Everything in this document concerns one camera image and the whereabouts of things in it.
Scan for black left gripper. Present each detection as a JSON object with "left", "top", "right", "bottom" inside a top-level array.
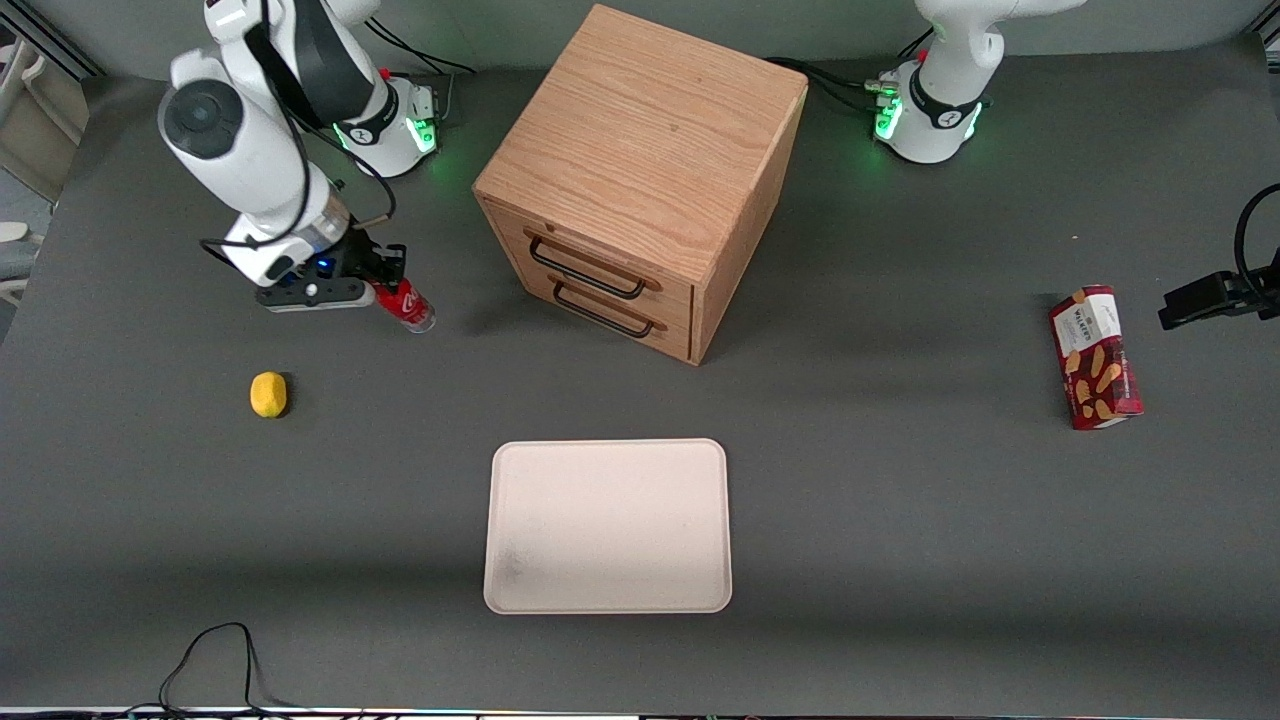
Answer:
[{"left": 1157, "top": 264, "right": 1280, "bottom": 332}]

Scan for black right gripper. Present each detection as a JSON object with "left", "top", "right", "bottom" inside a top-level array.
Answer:
[{"left": 333, "top": 230, "right": 408, "bottom": 304}]

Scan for small red coke bottle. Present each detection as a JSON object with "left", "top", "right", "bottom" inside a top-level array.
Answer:
[{"left": 372, "top": 279, "right": 438, "bottom": 335}]

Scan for beige rectangular tray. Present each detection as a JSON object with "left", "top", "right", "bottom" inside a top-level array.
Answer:
[{"left": 483, "top": 438, "right": 734, "bottom": 615}]

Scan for red shortbread cookie box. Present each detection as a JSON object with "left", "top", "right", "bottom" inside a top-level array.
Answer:
[{"left": 1047, "top": 284, "right": 1145, "bottom": 432}]

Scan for yellow lemon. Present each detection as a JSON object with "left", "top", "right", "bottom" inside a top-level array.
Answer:
[{"left": 249, "top": 371, "right": 289, "bottom": 420}]

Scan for wooden drawer front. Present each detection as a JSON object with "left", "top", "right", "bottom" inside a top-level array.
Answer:
[
  {"left": 483, "top": 198, "right": 697, "bottom": 319},
  {"left": 505, "top": 268, "right": 696, "bottom": 364}
]

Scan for wooden drawer cabinet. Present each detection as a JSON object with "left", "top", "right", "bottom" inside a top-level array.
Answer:
[{"left": 472, "top": 4, "right": 810, "bottom": 367}]

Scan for beige plastic chair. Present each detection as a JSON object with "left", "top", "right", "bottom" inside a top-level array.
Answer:
[{"left": 0, "top": 38, "right": 87, "bottom": 203}]

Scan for white chair base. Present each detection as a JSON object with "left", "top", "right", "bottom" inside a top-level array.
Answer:
[{"left": 0, "top": 221, "right": 43, "bottom": 307}]

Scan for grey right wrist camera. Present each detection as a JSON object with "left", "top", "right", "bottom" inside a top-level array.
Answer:
[{"left": 254, "top": 276, "right": 370, "bottom": 315}]

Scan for black left gripper cable loop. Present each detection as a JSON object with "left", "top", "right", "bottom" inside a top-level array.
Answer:
[{"left": 1233, "top": 182, "right": 1280, "bottom": 293}]

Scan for black metal drawer handle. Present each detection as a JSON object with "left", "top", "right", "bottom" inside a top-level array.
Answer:
[
  {"left": 527, "top": 234, "right": 650, "bottom": 302},
  {"left": 551, "top": 280, "right": 657, "bottom": 340}
]

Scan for black right arm base cables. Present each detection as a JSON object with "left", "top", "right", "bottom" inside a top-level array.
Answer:
[{"left": 364, "top": 16, "right": 477, "bottom": 77}]

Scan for black arm base cables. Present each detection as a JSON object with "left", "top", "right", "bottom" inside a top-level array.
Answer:
[
  {"left": 364, "top": 16, "right": 477, "bottom": 77},
  {"left": 764, "top": 56, "right": 898, "bottom": 114}
]

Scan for black frame rail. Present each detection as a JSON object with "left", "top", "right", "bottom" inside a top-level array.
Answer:
[{"left": 0, "top": 6, "right": 106, "bottom": 82}]

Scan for black cable on table edge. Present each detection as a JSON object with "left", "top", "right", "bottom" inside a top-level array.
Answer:
[{"left": 120, "top": 622, "right": 301, "bottom": 717}]

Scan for black left arm base cables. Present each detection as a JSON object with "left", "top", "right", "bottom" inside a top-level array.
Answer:
[{"left": 764, "top": 56, "right": 898, "bottom": 114}]

